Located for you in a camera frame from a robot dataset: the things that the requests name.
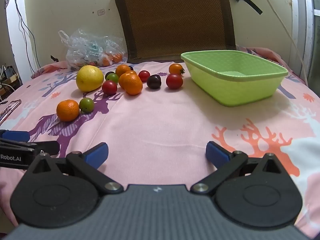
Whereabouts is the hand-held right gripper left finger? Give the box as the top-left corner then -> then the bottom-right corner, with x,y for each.
24,142 -> 123,195

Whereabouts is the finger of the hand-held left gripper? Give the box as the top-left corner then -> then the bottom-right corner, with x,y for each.
0,129 -> 31,143
0,140 -> 61,156

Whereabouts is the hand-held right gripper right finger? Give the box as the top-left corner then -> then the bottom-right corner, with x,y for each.
190,141 -> 295,195

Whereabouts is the green plastic basin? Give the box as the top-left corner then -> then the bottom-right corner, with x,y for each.
180,50 -> 289,107

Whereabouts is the red tomato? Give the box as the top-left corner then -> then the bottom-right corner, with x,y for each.
102,80 -> 118,96
138,70 -> 151,83
166,73 -> 184,90

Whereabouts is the yellow grapefruit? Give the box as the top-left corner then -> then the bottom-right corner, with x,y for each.
76,65 -> 104,92

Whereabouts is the orange tomato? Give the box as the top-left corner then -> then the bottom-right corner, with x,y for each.
169,63 -> 185,76

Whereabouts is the phone in clear case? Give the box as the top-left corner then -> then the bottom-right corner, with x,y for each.
0,99 -> 22,127

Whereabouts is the black power adapter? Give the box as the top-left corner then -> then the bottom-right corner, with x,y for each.
4,66 -> 16,80

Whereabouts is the pink printed bedsheet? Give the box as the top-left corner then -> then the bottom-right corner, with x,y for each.
0,45 -> 320,240

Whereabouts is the clear plastic bag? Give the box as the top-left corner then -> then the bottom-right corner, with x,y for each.
58,29 -> 128,71

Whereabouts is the brown woven seat mat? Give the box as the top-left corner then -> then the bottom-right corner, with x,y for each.
114,0 -> 237,64

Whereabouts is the black cable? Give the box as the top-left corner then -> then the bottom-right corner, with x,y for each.
12,0 -> 42,73

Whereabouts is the white window frame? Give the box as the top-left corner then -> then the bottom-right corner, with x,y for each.
291,0 -> 320,88

